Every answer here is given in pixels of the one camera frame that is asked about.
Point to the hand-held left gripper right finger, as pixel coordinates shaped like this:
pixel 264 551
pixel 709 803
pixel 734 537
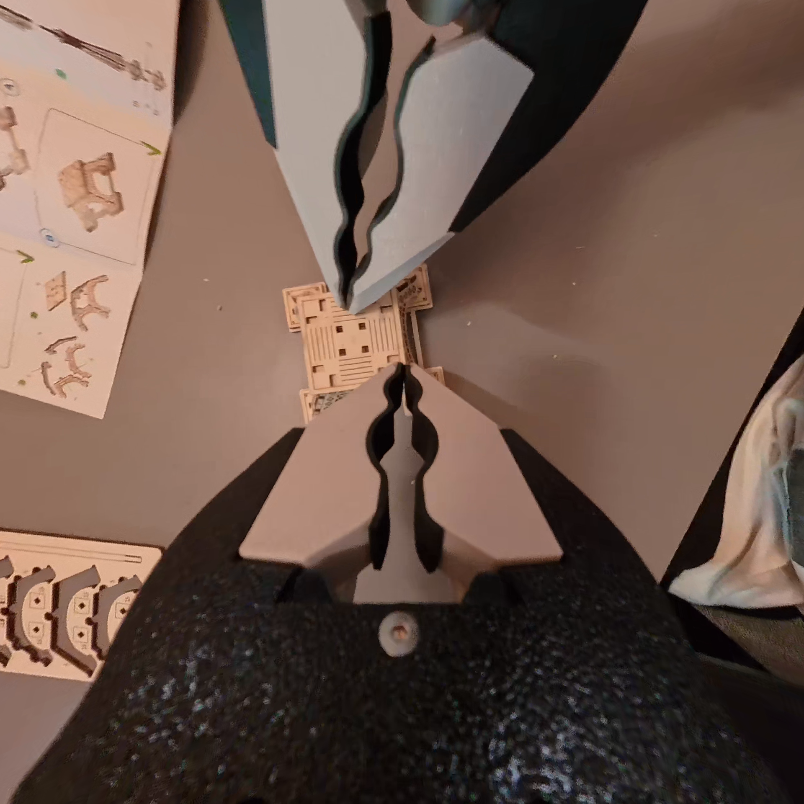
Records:
pixel 483 496

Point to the paper instruction sheet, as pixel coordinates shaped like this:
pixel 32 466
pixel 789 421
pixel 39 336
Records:
pixel 94 207

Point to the wooden tower model base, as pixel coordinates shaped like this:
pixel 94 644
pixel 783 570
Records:
pixel 352 339

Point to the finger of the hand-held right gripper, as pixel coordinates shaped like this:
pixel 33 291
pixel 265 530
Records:
pixel 314 125
pixel 458 138

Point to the white cloth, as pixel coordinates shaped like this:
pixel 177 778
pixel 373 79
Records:
pixel 747 534

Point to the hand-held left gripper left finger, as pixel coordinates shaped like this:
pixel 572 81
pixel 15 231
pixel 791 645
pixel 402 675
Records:
pixel 314 496

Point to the wooden parts sheet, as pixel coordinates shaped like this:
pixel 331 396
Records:
pixel 63 603

